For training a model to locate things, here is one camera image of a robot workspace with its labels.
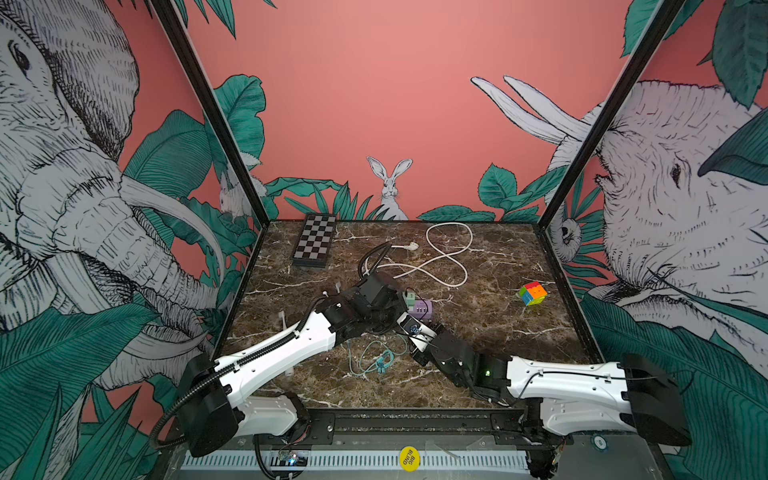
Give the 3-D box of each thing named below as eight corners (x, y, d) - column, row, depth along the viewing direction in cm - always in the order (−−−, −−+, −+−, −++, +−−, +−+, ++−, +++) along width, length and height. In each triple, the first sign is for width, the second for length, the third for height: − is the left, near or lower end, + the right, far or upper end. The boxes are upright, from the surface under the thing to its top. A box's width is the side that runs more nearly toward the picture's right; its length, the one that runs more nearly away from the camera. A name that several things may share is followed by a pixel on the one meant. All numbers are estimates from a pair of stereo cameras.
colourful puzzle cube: (523, 305, 100) (529, 296, 95) (518, 290, 104) (524, 281, 99) (541, 305, 100) (548, 297, 95) (536, 290, 104) (542, 281, 99)
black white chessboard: (293, 267, 108) (291, 261, 105) (306, 220, 123) (304, 214, 121) (327, 267, 108) (326, 262, 105) (336, 220, 123) (335, 214, 121)
